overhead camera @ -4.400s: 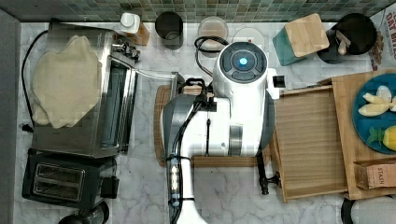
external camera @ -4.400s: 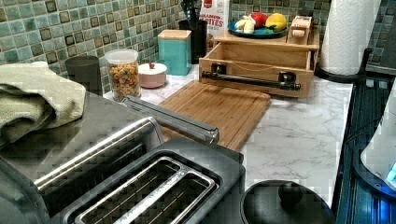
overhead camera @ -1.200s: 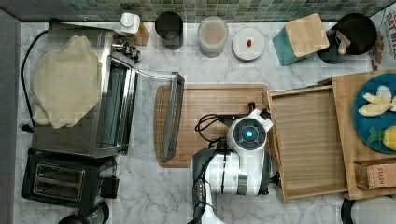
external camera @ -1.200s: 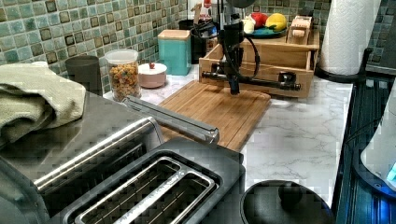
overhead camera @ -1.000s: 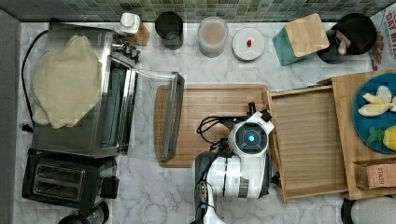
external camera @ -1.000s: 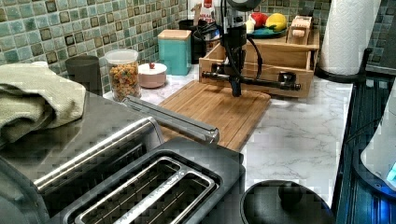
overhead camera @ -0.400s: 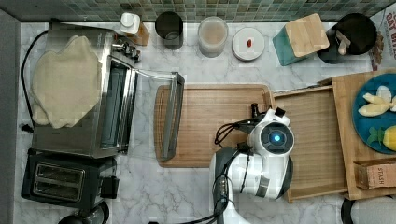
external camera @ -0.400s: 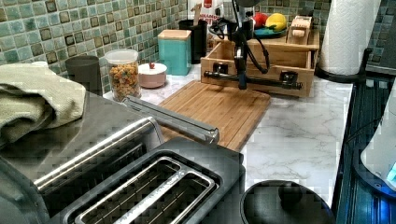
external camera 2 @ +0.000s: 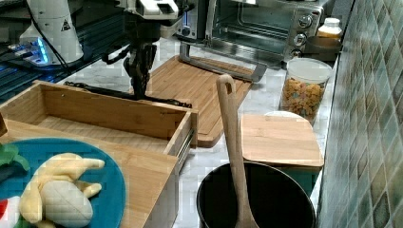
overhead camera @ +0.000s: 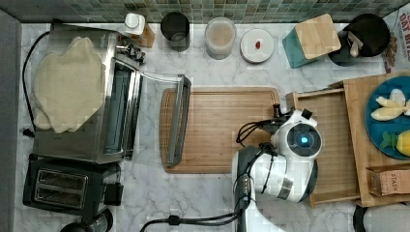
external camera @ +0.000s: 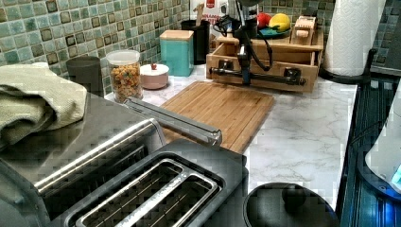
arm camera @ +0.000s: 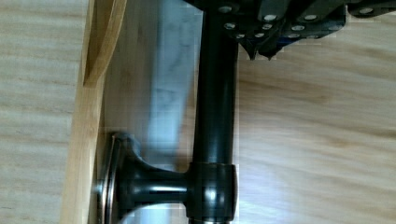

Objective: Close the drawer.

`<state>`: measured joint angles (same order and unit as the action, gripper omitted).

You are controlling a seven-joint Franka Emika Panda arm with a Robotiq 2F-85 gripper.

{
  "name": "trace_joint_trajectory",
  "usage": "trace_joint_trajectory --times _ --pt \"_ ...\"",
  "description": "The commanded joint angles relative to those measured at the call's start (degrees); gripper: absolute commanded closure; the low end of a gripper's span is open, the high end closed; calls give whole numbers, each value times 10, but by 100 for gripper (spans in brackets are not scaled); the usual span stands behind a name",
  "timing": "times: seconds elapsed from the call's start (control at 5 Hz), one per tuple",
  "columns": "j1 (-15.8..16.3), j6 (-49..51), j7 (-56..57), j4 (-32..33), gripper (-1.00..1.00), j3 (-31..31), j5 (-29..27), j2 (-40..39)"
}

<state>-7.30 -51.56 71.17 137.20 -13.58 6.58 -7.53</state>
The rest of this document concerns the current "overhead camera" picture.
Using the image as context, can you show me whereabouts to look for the black cup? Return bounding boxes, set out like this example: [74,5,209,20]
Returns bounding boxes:
[161,12,190,52]

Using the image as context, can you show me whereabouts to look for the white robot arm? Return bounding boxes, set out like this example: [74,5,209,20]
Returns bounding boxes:
[231,109,323,232]

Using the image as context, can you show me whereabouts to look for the large wooden cutting board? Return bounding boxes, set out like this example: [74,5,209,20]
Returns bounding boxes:
[160,87,279,174]

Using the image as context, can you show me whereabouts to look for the wooden drawer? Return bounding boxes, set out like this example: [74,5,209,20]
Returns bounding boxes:
[286,89,360,208]

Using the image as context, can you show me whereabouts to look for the plush banana toy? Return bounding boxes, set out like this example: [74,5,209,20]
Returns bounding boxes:
[370,89,410,121]

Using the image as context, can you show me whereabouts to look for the stash tea box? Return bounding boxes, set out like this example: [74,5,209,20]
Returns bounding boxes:
[367,164,410,196]

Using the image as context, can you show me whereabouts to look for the wooden drawer cabinet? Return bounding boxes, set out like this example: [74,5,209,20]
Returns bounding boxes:
[330,71,410,207]

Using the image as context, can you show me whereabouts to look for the teal box with wooden lid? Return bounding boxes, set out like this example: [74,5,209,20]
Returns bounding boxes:
[282,14,341,69]

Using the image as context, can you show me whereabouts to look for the stainless steel toaster oven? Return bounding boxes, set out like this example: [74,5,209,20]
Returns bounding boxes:
[32,23,190,166]

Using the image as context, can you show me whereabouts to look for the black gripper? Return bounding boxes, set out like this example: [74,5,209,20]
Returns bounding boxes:
[257,103,294,133]

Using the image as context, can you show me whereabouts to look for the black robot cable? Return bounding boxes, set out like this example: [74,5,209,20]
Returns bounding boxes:
[138,119,281,232]

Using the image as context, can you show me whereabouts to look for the black slot toaster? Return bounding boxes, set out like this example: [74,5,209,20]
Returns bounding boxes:
[22,154,124,217]

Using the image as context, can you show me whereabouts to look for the beige cloth oven mitt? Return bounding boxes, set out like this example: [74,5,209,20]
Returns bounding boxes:
[33,37,105,133]

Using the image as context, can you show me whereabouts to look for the teal plate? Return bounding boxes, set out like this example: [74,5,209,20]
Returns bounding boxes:
[364,75,410,160]

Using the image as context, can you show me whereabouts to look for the black toaster oven power cord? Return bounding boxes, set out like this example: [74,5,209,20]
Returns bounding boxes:
[21,30,51,138]

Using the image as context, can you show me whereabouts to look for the white lidded round container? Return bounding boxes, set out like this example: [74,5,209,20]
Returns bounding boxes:
[240,29,275,64]

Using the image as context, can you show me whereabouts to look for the wooden spoon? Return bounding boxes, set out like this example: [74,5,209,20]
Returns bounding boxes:
[347,32,364,57]

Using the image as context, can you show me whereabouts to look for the clear cereal jar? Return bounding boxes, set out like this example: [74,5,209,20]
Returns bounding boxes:
[205,17,236,60]

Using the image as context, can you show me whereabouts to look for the plush pineapple toy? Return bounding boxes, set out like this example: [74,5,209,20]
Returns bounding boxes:
[380,130,410,157]

